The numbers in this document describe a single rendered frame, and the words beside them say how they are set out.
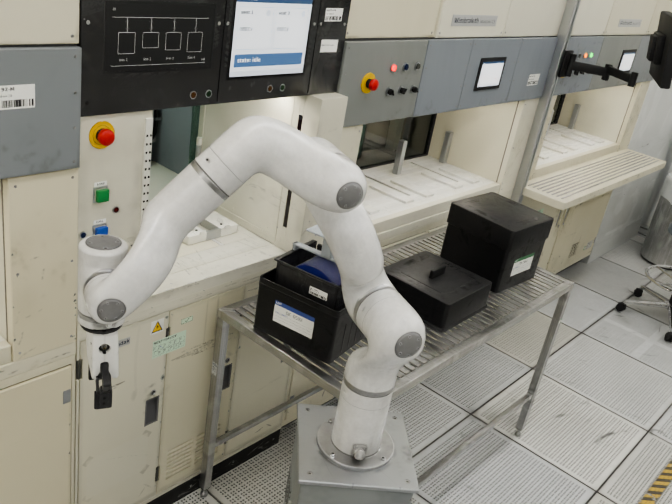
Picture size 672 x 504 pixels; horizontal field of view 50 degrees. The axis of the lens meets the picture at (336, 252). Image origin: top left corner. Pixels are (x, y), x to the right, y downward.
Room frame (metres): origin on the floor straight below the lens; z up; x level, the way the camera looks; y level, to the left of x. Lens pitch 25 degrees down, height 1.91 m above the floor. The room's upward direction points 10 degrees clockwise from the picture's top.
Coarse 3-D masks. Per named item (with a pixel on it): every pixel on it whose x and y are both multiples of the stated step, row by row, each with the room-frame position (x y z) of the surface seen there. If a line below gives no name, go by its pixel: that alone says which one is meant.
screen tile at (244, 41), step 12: (240, 12) 1.91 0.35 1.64; (252, 12) 1.95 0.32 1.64; (264, 12) 1.98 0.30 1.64; (252, 24) 1.95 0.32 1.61; (264, 24) 1.98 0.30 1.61; (240, 36) 1.92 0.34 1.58; (252, 36) 1.95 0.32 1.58; (264, 36) 1.99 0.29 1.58; (240, 48) 1.92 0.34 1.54; (252, 48) 1.96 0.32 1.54; (264, 48) 1.99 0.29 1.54
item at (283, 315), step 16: (272, 272) 1.90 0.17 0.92; (272, 288) 1.82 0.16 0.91; (272, 304) 1.82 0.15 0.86; (288, 304) 1.79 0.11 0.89; (304, 304) 1.77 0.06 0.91; (320, 304) 1.74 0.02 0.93; (256, 320) 1.84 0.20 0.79; (272, 320) 1.81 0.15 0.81; (288, 320) 1.79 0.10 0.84; (304, 320) 1.76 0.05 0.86; (320, 320) 1.74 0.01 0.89; (336, 320) 1.72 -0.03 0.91; (352, 320) 1.80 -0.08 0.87; (272, 336) 1.81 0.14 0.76; (288, 336) 1.78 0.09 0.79; (304, 336) 1.76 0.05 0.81; (320, 336) 1.73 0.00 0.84; (336, 336) 1.73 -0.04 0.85; (352, 336) 1.82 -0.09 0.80; (304, 352) 1.75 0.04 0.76; (320, 352) 1.73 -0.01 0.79; (336, 352) 1.75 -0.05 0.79
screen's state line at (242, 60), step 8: (240, 56) 1.92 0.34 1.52; (248, 56) 1.95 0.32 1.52; (256, 56) 1.97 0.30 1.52; (264, 56) 1.99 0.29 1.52; (272, 56) 2.02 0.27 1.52; (280, 56) 2.04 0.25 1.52; (288, 56) 2.07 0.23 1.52; (296, 56) 2.09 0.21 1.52; (240, 64) 1.93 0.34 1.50; (248, 64) 1.95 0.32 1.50; (256, 64) 1.97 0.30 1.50; (264, 64) 2.00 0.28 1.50; (272, 64) 2.02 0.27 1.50; (280, 64) 2.05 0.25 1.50; (288, 64) 2.07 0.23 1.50
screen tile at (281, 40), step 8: (280, 8) 2.02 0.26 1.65; (288, 8) 2.05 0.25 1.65; (296, 8) 2.07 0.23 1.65; (304, 8) 2.10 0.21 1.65; (280, 16) 2.03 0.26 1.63; (288, 16) 2.05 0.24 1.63; (296, 16) 2.08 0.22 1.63; (280, 24) 2.03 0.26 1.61; (288, 24) 2.06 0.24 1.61; (296, 24) 2.08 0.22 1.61; (304, 24) 2.11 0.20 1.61; (304, 32) 2.11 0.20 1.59; (280, 40) 2.04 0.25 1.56; (288, 40) 2.06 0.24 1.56; (296, 40) 2.09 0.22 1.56; (272, 48) 2.02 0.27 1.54; (280, 48) 2.04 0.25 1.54
